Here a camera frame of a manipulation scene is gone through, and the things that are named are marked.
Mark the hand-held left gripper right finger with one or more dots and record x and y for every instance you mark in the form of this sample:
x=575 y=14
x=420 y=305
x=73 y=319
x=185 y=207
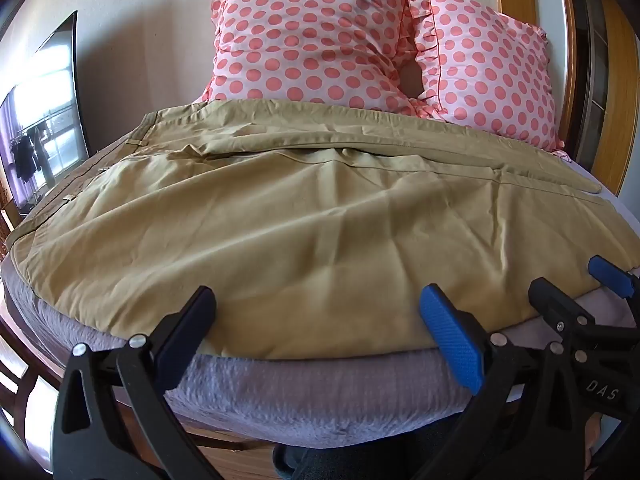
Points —
x=450 y=334

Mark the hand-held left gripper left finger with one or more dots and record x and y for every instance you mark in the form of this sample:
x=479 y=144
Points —
x=186 y=321

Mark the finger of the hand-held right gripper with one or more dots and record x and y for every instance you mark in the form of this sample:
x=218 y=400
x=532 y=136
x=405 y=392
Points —
x=550 y=301
x=609 y=274

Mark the khaki pants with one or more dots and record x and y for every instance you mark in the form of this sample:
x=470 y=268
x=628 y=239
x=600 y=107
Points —
x=280 y=240

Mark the bed with purple blanket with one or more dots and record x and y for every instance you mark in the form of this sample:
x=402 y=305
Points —
x=300 y=395

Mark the person's dark trouser legs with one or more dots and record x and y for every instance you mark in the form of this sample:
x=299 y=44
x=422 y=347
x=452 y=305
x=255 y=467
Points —
x=350 y=460

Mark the wooden chair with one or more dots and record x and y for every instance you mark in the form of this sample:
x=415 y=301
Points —
x=22 y=365

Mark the pink polka dot pillow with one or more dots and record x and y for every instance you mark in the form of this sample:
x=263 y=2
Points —
x=487 y=67
x=305 y=42

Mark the black flat television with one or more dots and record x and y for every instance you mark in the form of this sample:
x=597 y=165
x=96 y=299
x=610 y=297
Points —
x=47 y=125

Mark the wooden headboard frame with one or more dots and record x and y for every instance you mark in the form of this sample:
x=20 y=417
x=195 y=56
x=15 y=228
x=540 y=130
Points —
x=562 y=35

